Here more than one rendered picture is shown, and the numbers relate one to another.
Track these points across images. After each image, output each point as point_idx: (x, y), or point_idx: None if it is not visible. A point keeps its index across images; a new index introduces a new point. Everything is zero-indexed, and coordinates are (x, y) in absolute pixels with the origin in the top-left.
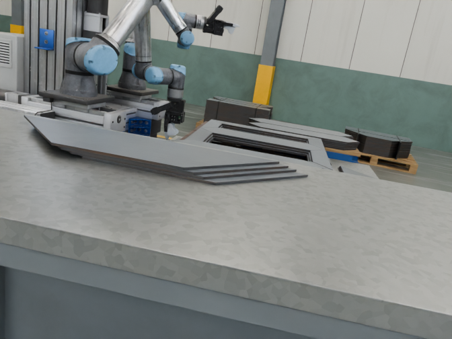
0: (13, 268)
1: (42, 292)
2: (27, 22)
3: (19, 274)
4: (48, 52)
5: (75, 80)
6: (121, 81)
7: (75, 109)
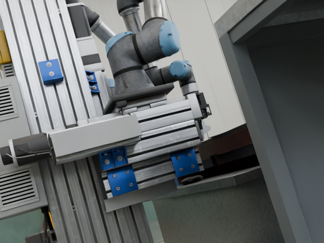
0: (309, 230)
1: None
2: (18, 61)
3: (318, 234)
4: (56, 86)
5: (140, 74)
6: None
7: (152, 106)
